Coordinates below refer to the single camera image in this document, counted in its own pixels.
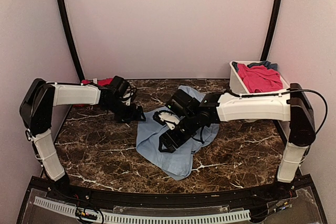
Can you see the red t-shirt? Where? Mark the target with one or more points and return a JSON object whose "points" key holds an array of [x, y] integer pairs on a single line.
{"points": [[85, 97]]}

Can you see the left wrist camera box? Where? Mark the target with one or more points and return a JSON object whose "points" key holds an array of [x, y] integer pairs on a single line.
{"points": [[119, 86]]}

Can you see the right electronics board with wires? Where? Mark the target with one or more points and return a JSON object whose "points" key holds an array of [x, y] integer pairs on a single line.
{"points": [[279, 206]]}

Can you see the dark blue garment in bin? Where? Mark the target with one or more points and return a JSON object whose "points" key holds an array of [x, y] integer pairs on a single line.
{"points": [[267, 64]]}

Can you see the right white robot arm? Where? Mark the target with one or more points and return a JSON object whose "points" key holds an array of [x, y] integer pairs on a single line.
{"points": [[290, 105]]}

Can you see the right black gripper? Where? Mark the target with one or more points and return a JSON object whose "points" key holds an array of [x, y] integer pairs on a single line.
{"points": [[177, 141]]}

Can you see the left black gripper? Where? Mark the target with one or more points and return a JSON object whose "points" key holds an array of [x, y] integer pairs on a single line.
{"points": [[131, 116]]}

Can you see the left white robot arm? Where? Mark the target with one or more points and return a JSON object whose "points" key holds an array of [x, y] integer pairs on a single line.
{"points": [[36, 112]]}

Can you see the white slotted cable duct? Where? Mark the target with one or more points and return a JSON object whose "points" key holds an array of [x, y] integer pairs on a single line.
{"points": [[152, 215]]}

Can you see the right black frame post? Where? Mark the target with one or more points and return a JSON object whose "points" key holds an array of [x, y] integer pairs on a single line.
{"points": [[271, 30]]}

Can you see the white plastic laundry bin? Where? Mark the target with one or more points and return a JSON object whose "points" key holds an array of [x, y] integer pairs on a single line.
{"points": [[237, 85]]}

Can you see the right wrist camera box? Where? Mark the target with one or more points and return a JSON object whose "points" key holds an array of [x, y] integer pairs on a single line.
{"points": [[182, 104]]}

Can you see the black frame post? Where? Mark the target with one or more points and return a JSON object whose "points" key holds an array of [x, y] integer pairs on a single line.
{"points": [[271, 30], [70, 40]]}

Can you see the electronics board with wires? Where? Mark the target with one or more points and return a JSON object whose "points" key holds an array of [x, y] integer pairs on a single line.
{"points": [[86, 212], [279, 206]]}

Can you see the left black frame post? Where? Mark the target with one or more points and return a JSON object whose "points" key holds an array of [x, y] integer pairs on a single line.
{"points": [[70, 40]]}

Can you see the left electronics board with wires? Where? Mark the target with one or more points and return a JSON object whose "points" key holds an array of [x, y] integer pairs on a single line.
{"points": [[86, 212]]}

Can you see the pink garment in bin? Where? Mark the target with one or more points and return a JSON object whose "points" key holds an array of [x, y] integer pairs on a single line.
{"points": [[259, 79]]}

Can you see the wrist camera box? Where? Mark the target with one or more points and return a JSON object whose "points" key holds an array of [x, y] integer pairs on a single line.
{"points": [[182, 104], [119, 86]]}

